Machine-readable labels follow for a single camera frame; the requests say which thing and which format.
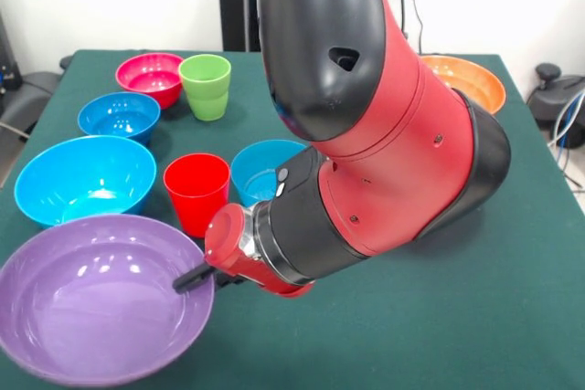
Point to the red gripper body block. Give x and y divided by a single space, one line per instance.
226 244

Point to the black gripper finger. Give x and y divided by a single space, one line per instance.
194 278
230 280

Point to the purple bowl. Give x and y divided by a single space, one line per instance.
100 308

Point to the green cup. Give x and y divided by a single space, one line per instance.
205 93

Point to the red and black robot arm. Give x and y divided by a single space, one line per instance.
402 143

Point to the red cup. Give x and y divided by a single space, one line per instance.
196 198

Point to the small light blue ridged bowl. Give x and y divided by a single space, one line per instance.
256 171

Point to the large blue bowl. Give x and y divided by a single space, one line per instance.
77 175

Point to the small dark blue bowl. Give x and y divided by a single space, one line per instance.
119 118

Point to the small pink-red bowl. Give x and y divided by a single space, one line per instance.
148 79

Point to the dark green tablecloth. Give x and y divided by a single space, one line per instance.
411 317

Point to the black round knob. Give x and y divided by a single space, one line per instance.
66 62

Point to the black floor stand base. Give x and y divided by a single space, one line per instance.
548 93
32 93

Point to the black equipment rack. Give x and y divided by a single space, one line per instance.
7 66

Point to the large orange bowl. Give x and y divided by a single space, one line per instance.
475 79

